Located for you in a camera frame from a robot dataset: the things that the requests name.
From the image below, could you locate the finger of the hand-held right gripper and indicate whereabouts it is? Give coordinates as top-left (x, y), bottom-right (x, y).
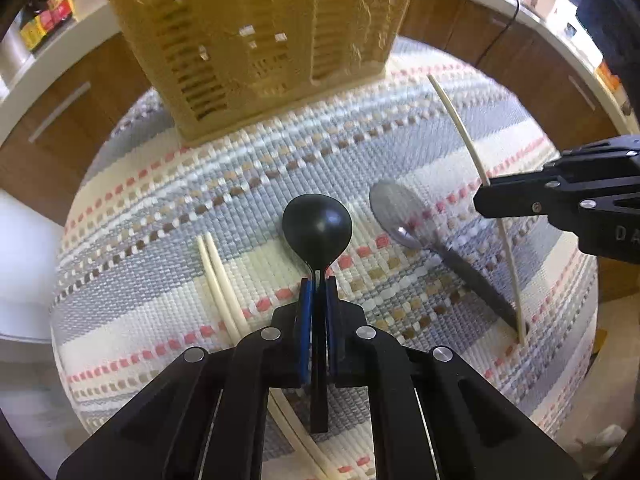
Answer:
top-left (472, 167), bottom-right (592, 222)
top-left (544, 134), bottom-right (640, 177)

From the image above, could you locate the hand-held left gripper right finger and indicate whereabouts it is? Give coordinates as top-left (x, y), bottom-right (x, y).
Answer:
top-left (322, 276), bottom-right (586, 480)

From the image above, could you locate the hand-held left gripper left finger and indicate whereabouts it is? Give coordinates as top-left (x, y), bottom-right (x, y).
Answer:
top-left (56, 280), bottom-right (316, 480)

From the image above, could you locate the black spoon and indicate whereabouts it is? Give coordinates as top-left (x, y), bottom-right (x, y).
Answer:
top-left (281, 194), bottom-right (353, 435)

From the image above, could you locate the clear spoon with dark handle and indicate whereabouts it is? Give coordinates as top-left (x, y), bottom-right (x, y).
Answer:
top-left (370, 180), bottom-right (531, 336)

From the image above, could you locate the yellow plastic utensil basket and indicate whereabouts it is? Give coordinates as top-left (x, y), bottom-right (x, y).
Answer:
top-left (100, 0), bottom-right (426, 143)

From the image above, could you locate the striped woven table mat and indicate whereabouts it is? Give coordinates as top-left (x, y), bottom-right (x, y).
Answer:
top-left (50, 35), bottom-right (601, 480)

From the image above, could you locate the steel canister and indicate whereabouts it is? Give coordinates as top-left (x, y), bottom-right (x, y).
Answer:
top-left (0, 30), bottom-right (26, 78)

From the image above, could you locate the black power cord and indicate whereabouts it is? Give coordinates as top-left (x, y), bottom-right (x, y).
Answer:
top-left (472, 0), bottom-right (522, 70)

